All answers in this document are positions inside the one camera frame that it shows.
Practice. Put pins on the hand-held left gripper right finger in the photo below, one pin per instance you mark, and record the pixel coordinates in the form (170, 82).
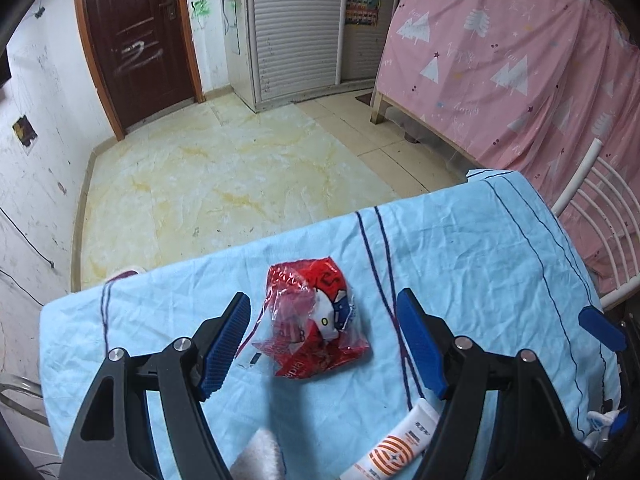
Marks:
(420, 345)

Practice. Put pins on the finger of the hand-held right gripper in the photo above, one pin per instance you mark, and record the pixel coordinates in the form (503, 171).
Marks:
(602, 330)

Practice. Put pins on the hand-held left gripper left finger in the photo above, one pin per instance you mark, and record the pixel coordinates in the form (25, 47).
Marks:
(227, 345)

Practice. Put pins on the white wrapper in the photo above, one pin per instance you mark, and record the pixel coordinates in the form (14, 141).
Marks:
(600, 419)

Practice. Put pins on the red snack packet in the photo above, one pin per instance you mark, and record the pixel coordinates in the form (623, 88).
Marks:
(310, 320)

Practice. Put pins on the light blue striped cloth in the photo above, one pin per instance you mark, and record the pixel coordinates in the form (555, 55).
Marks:
(475, 260)

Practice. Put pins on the white tube with orange print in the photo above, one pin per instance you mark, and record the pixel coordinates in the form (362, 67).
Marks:
(395, 450)

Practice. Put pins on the beige knit pompom hat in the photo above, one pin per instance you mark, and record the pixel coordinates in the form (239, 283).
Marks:
(257, 457)

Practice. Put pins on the red and white slipper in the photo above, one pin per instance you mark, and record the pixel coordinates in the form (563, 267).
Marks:
(125, 274)

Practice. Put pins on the white metal chair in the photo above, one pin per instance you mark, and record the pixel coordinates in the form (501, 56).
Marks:
(600, 195)

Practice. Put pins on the pink tree print bed curtain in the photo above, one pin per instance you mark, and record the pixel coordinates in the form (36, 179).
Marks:
(500, 60)

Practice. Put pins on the dark red door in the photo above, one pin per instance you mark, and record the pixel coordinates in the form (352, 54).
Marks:
(135, 45)

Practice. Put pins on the white louvered wardrobe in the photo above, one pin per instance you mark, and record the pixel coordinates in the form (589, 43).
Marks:
(295, 35)

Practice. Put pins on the metal stool frame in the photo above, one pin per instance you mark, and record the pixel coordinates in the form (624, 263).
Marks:
(22, 392)

